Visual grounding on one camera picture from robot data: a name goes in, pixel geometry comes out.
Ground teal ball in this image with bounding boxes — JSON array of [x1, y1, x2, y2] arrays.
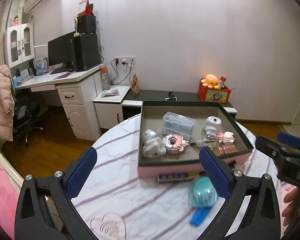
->
[[188, 176, 218, 208]]

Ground rose gold tube case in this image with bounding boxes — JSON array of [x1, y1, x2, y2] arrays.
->
[[212, 144, 237, 156]]

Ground pink white block cat figure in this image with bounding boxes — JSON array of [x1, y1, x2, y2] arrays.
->
[[216, 131, 235, 145]]

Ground pink donut block figure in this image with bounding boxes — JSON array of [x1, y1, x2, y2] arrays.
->
[[163, 134, 189, 154]]

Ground clear plastic floss box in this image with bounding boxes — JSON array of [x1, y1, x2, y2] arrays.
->
[[162, 112, 197, 141]]

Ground person's right hand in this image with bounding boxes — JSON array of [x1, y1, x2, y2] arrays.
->
[[282, 187, 300, 226]]

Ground white striped bed sheet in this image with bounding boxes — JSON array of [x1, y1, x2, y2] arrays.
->
[[70, 113, 288, 240]]

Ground white round device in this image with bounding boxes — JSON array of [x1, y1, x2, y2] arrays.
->
[[203, 116, 222, 137]]

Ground blue yellow small box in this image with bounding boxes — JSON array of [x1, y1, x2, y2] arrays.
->
[[157, 172, 196, 183]]

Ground pink black-rimmed storage box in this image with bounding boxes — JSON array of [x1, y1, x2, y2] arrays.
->
[[138, 101, 254, 178]]

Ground white bedside cabinet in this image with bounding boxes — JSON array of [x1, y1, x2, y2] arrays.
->
[[93, 86, 130, 129]]

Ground silver ball ornament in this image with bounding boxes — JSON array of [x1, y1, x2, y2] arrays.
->
[[141, 129, 159, 145]]

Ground white desk with drawers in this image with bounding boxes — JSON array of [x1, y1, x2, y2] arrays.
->
[[15, 63, 105, 141]]

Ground black white low cabinet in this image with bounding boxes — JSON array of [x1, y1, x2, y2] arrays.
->
[[122, 89, 239, 120]]

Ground colourful packet on cabinet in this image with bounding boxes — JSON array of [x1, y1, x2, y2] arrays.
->
[[100, 88, 120, 98]]

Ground red cartoon storage crate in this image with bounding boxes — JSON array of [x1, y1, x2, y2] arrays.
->
[[198, 82, 231, 104]]

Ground pink quilt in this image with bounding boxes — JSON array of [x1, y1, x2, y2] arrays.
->
[[0, 165, 18, 239]]

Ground black office chair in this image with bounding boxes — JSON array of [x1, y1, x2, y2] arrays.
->
[[13, 90, 45, 147]]

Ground clear bottle orange cap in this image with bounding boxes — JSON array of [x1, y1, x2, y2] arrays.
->
[[101, 66, 111, 90]]

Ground orange octopus plush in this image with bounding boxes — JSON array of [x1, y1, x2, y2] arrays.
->
[[200, 74, 220, 89]]

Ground orange snack bag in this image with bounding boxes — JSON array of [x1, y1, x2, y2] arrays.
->
[[131, 74, 139, 96]]

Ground pink puffer jacket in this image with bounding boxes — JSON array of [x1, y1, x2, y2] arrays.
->
[[0, 64, 15, 141]]

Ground black computer tower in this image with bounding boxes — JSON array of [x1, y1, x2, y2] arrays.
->
[[71, 34, 100, 72]]

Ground black computer monitor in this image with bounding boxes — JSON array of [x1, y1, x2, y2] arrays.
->
[[47, 31, 75, 74]]

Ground white glass-door cabinet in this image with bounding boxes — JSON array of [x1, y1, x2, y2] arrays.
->
[[4, 23, 35, 68]]

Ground black speaker box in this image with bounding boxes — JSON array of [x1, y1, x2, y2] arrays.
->
[[77, 15, 96, 34]]

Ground red triangular flag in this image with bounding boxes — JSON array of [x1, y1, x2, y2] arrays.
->
[[77, 0, 93, 17]]

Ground pink doll on cabinet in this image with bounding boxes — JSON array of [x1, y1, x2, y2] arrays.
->
[[12, 16, 19, 26]]

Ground black power cables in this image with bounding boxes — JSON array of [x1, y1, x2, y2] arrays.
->
[[110, 58, 133, 86]]

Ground white wall power outlet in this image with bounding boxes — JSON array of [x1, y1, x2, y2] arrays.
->
[[114, 56, 136, 65]]

